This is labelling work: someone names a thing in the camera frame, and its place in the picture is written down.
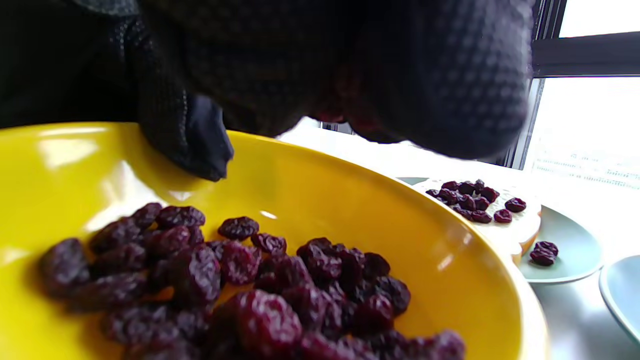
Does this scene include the person's right hand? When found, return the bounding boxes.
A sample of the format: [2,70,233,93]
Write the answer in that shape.
[0,0,536,182]

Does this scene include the dark cranberries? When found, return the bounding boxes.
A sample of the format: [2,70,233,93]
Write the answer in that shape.
[425,179,560,267]

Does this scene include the blue round plate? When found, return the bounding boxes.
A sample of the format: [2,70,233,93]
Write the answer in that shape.
[599,255,640,346]

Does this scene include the yellow bowl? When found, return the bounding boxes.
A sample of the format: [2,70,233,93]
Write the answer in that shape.
[0,122,551,360]

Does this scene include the heap of dried cranberries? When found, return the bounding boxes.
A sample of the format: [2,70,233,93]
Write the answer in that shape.
[39,202,467,360]

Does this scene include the green round plate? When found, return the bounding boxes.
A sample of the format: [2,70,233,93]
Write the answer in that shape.
[397,176,605,285]

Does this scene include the white toast slice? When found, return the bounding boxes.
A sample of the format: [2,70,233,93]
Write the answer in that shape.
[414,177,543,263]

